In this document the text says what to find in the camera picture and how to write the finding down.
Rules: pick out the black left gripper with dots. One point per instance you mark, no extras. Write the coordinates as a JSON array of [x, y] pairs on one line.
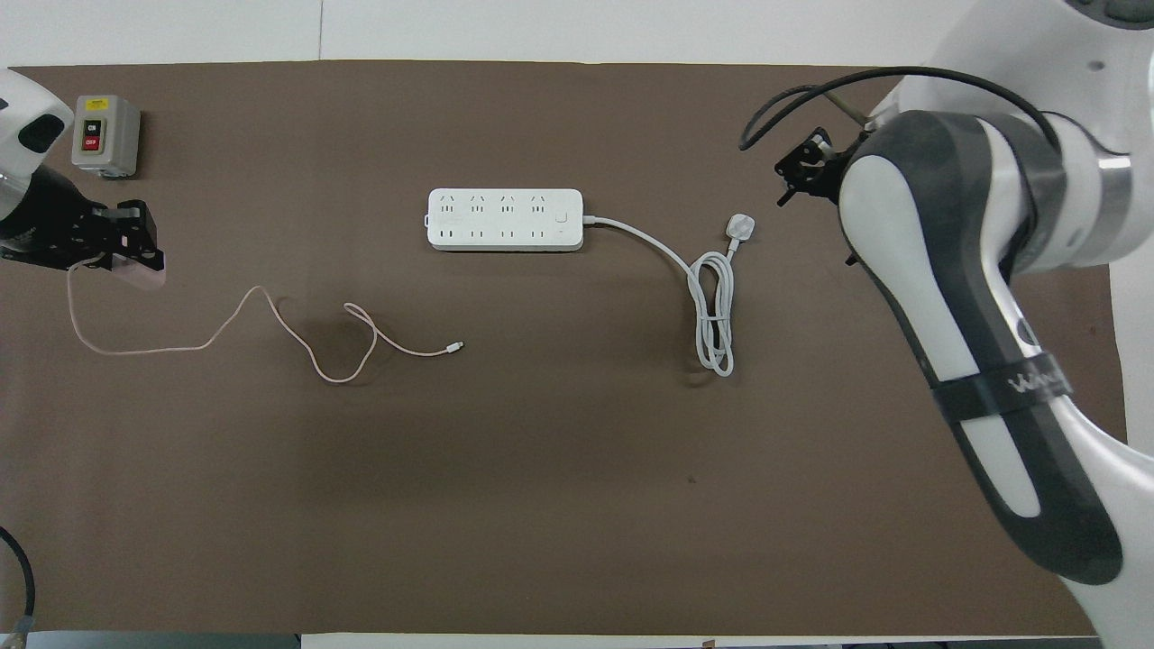
[[54, 230]]

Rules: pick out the white power strip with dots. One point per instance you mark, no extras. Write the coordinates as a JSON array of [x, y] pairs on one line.
[[505, 220]]

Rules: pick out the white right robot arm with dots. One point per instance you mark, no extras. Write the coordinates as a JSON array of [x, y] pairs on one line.
[[911, 225]]

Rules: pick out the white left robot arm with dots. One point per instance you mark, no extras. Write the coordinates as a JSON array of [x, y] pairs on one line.
[[27, 99]]

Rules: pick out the brown table mat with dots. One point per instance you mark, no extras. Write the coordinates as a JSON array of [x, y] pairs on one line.
[[586, 505]]

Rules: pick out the grey on-off switch box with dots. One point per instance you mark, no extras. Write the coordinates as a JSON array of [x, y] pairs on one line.
[[106, 135]]

